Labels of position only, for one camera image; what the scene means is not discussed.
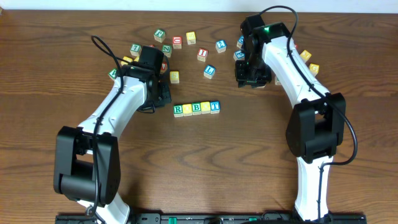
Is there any green R wooden block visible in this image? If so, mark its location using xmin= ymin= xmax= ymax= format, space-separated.
xmin=173 ymin=105 xmax=183 ymax=118

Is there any yellow O block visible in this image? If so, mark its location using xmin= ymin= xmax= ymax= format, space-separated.
xmin=200 ymin=101 xmax=211 ymax=114
xmin=182 ymin=104 xmax=193 ymax=116

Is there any green B wooden block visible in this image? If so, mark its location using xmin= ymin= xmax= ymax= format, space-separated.
xmin=192 ymin=103 xmax=201 ymax=115

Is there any blue T wooden block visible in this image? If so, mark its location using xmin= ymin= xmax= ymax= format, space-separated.
xmin=210 ymin=101 xmax=221 ymax=114

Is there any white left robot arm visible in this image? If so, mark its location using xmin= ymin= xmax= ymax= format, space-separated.
xmin=53 ymin=62 xmax=171 ymax=223

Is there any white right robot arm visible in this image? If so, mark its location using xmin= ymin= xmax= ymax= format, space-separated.
xmin=235 ymin=14 xmax=346 ymax=222

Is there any blue P wooden block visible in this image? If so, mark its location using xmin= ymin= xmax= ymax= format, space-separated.
xmin=233 ymin=50 xmax=245 ymax=61

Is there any yellow S wooden block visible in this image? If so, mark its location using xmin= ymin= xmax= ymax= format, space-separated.
xmin=170 ymin=71 xmax=180 ymax=84

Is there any green 4 wooden block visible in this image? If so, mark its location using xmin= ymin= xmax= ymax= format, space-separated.
xmin=275 ymin=77 xmax=281 ymax=85

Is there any red A upright block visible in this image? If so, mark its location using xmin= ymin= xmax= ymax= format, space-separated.
xmin=160 ymin=62 xmax=167 ymax=74

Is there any blue D left block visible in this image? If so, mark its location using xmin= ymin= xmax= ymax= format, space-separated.
xmin=236 ymin=35 xmax=244 ymax=49

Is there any blue 2 wooden block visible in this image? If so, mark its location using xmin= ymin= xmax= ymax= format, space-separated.
xmin=215 ymin=40 xmax=227 ymax=54

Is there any green Z wooden block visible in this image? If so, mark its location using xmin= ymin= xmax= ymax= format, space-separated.
xmin=161 ymin=45 xmax=172 ymax=58

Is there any yellow K wooden block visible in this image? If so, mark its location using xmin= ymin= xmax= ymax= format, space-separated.
xmin=121 ymin=56 xmax=133 ymax=65

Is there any green 7 wooden block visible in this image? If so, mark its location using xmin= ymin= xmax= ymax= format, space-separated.
xmin=130 ymin=44 xmax=142 ymax=57

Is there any green V wooden block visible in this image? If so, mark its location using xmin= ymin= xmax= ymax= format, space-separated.
xmin=108 ymin=68 xmax=118 ymax=80

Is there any red I wooden block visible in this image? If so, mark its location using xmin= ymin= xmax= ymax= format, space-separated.
xmin=197 ymin=48 xmax=208 ymax=62

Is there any yellow K right block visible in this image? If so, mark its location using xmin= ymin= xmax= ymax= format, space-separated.
xmin=300 ymin=50 xmax=312 ymax=63

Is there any red U wooden block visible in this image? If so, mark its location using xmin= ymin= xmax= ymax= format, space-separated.
xmin=172 ymin=36 xmax=182 ymax=49

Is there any green J wooden block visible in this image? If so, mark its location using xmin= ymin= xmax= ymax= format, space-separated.
xmin=154 ymin=29 xmax=166 ymax=43

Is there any yellow G wooden block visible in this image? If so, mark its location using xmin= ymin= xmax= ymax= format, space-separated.
xmin=308 ymin=63 xmax=320 ymax=77

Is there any yellow top wooden block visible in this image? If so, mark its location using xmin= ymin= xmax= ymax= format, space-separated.
xmin=186 ymin=31 xmax=197 ymax=45

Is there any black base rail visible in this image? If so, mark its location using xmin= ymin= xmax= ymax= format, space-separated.
xmin=55 ymin=208 xmax=368 ymax=224

